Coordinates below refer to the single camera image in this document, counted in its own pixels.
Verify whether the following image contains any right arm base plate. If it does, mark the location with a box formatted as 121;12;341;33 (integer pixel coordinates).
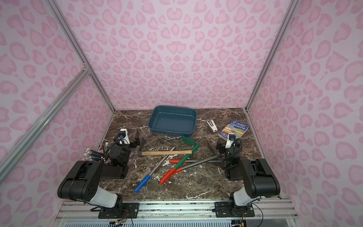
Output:
212;201;255;218

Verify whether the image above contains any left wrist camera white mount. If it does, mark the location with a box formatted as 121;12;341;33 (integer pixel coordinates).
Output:
118;128;130;145

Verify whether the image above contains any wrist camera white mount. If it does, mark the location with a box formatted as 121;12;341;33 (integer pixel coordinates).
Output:
118;128;130;145
225;133;236;149

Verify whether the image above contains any blue treehouse paperback book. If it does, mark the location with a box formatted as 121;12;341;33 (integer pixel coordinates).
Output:
218;120;249;141

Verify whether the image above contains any chrome tool with blue grip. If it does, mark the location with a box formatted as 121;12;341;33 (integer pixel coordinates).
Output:
134;154;169;193

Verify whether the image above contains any white stapler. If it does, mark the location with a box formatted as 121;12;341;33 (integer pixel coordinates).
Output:
207;120;218;133

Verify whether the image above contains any teal plastic storage box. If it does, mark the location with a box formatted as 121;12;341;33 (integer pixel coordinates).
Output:
148;106;198;137

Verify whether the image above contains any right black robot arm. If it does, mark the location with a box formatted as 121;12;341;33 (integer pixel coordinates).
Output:
208;139;281;208

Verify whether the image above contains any bundle of pens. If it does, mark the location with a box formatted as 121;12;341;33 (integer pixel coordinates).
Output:
83;148;106;162

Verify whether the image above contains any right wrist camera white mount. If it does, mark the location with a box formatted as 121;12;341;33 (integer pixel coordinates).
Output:
225;133;236;149

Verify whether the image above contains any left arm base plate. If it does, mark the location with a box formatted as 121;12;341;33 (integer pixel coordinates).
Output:
98;202;140;219

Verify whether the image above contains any aluminium front rail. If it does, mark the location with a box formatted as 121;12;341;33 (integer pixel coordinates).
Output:
53;197;301;227

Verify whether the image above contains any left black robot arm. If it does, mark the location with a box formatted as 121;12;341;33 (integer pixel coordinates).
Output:
57;129;145;210

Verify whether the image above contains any black shovel with red grip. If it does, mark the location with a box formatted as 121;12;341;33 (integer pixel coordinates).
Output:
185;155;222;164

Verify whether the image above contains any wooden handled small hoe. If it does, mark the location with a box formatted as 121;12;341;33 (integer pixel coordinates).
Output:
138;138;192;156

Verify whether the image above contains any green hoe with red grip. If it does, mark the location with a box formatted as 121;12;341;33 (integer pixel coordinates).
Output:
159;136;199;184

